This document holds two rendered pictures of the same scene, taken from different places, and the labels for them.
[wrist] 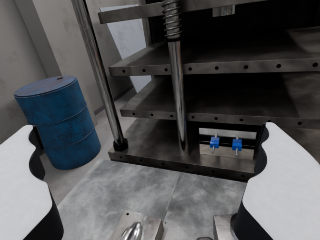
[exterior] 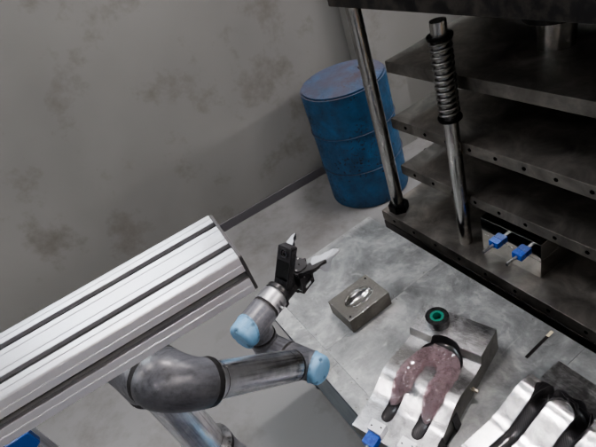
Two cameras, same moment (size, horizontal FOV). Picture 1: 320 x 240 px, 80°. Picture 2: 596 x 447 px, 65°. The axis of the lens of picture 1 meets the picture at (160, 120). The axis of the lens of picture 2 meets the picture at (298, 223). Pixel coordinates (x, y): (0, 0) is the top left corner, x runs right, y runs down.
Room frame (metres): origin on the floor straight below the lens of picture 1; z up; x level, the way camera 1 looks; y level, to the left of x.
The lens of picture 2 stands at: (-0.62, -0.72, 2.28)
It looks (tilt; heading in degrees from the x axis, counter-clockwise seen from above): 36 degrees down; 46
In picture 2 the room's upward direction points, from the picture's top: 22 degrees counter-clockwise
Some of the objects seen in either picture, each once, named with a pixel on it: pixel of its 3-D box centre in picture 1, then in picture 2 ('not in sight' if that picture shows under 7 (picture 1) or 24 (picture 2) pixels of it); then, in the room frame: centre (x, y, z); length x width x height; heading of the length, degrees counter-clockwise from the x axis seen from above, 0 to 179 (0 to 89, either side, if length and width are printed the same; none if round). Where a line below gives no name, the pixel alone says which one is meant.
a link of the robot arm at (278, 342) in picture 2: not in sight; (272, 348); (-0.19, 0.01, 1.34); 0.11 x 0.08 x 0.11; 87
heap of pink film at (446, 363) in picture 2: not in sight; (426, 375); (0.12, -0.23, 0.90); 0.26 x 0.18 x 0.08; 173
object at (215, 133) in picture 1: (228, 119); (552, 213); (1.00, -0.42, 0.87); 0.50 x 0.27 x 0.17; 156
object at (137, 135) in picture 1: (220, 127); (552, 219); (1.10, -0.41, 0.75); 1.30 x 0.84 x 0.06; 66
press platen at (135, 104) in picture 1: (222, 89); (561, 164); (1.14, -0.43, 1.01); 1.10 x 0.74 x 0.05; 66
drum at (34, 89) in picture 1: (63, 121); (356, 135); (2.12, 1.17, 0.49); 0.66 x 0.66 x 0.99
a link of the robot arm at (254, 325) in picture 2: not in sight; (254, 323); (-0.19, 0.02, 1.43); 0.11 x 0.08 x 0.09; 177
